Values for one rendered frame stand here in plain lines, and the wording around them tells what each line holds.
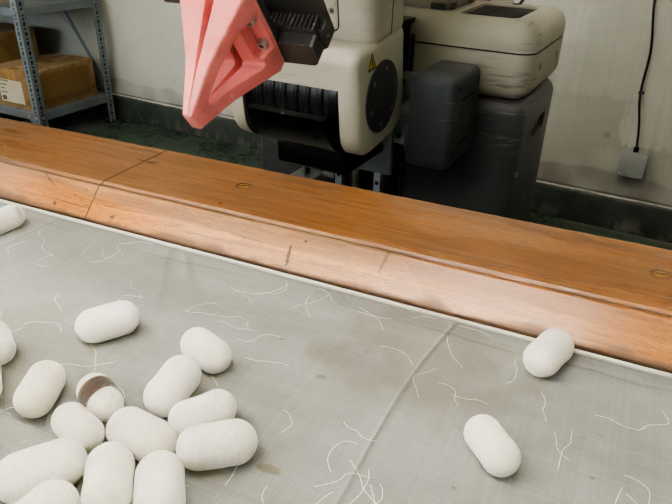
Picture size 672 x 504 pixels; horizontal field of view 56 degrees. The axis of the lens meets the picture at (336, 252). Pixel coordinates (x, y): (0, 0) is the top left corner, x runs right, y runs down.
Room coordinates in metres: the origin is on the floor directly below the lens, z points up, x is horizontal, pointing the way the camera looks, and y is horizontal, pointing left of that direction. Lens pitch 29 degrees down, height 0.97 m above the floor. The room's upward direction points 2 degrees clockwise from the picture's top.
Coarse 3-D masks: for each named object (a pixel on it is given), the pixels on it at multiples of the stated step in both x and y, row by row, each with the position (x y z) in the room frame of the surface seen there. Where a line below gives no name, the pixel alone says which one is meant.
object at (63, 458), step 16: (32, 448) 0.20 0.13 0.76; (48, 448) 0.20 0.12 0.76; (64, 448) 0.20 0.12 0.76; (80, 448) 0.20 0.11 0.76; (0, 464) 0.19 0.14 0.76; (16, 464) 0.19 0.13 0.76; (32, 464) 0.19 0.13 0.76; (48, 464) 0.19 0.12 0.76; (64, 464) 0.19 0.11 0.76; (80, 464) 0.20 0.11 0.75; (0, 480) 0.18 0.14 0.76; (16, 480) 0.18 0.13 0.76; (32, 480) 0.19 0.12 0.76; (0, 496) 0.18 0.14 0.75; (16, 496) 0.18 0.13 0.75
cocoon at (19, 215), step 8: (0, 208) 0.44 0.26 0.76; (8, 208) 0.44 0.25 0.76; (16, 208) 0.45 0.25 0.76; (0, 216) 0.43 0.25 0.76; (8, 216) 0.44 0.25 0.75; (16, 216) 0.44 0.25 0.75; (24, 216) 0.45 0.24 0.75; (0, 224) 0.43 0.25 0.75; (8, 224) 0.43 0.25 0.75; (16, 224) 0.44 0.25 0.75; (0, 232) 0.43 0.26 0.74
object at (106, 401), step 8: (88, 376) 0.25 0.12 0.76; (80, 384) 0.25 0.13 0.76; (96, 392) 0.24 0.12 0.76; (104, 392) 0.24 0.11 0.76; (112, 392) 0.24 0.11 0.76; (120, 392) 0.25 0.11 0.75; (96, 400) 0.24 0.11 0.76; (104, 400) 0.24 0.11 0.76; (112, 400) 0.24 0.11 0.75; (120, 400) 0.24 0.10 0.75; (88, 408) 0.24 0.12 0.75; (96, 408) 0.23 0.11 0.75; (104, 408) 0.23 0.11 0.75; (112, 408) 0.23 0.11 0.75; (120, 408) 0.24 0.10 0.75; (96, 416) 0.23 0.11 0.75; (104, 416) 0.23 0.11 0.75
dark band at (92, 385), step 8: (96, 376) 0.25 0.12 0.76; (104, 376) 0.25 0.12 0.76; (88, 384) 0.25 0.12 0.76; (96, 384) 0.24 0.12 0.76; (104, 384) 0.25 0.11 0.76; (112, 384) 0.25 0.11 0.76; (80, 392) 0.24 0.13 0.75; (88, 392) 0.24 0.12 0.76; (80, 400) 0.24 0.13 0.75; (88, 400) 0.24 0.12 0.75
